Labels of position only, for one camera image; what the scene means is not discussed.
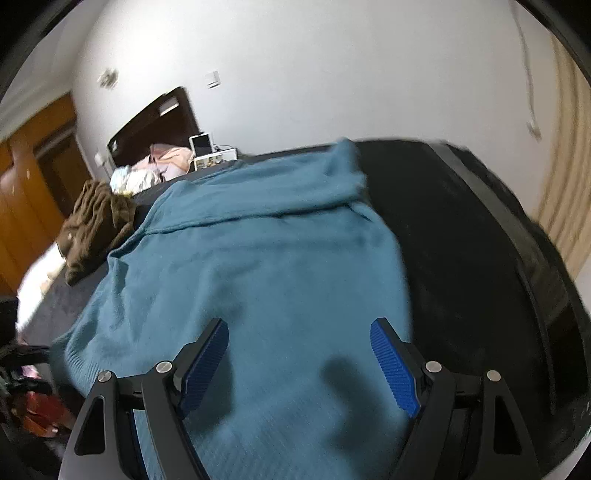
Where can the wooden wardrobe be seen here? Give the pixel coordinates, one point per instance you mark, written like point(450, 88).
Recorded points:
point(30, 216)

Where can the white tablet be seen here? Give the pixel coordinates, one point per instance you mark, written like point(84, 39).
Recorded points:
point(201, 144)

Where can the dark wooden headboard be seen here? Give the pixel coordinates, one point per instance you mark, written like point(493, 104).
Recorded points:
point(169, 119)

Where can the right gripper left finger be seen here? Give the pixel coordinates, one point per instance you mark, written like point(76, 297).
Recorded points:
point(104, 443)

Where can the wall socket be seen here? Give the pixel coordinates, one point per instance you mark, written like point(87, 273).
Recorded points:
point(108, 79)

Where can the blue fleece sweater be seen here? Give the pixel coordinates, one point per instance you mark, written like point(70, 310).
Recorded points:
point(289, 253)

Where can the white clothes pile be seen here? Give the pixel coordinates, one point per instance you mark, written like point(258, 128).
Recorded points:
point(128, 182)

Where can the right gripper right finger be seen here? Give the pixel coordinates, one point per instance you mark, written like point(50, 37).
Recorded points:
point(463, 426)

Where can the pink striped pillow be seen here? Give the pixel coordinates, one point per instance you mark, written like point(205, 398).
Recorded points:
point(166, 161)

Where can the brown fleece garment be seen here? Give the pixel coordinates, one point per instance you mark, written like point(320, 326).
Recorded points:
point(100, 222)

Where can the cream curtain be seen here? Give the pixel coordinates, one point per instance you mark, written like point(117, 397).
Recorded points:
point(564, 208)

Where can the white wall switch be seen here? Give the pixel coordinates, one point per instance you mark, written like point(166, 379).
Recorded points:
point(212, 80)

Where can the photo collage frame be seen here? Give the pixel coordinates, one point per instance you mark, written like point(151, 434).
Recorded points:
point(215, 158)

